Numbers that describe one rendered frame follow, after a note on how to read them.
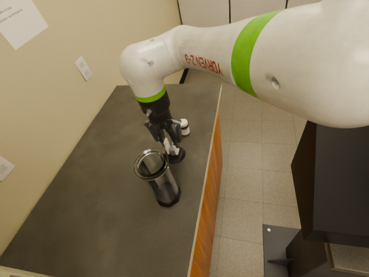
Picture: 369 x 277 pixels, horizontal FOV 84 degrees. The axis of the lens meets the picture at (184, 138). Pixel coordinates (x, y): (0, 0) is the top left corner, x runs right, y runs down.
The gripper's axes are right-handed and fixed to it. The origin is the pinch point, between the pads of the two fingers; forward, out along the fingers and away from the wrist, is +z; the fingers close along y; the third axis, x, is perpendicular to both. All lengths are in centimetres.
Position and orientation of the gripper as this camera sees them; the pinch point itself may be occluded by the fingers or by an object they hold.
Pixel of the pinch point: (171, 146)
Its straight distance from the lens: 79.7
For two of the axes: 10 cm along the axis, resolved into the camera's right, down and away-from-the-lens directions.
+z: 1.9, 6.4, 7.4
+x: 2.2, -7.7, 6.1
